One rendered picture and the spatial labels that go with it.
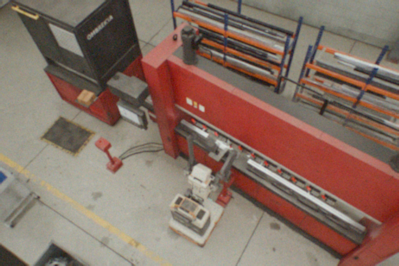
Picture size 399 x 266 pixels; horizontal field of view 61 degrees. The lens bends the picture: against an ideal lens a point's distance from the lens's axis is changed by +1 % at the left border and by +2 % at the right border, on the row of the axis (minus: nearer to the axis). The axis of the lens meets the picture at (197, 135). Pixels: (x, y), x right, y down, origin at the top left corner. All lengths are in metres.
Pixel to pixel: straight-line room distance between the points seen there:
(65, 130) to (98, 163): 1.05
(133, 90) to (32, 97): 3.63
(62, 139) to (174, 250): 2.99
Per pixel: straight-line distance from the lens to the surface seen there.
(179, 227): 5.24
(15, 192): 6.23
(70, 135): 6.80
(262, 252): 5.45
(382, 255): 4.64
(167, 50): 4.37
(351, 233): 4.88
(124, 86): 4.55
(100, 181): 6.12
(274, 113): 3.72
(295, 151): 4.03
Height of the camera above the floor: 5.24
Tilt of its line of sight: 57 degrees down
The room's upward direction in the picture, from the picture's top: 5 degrees counter-clockwise
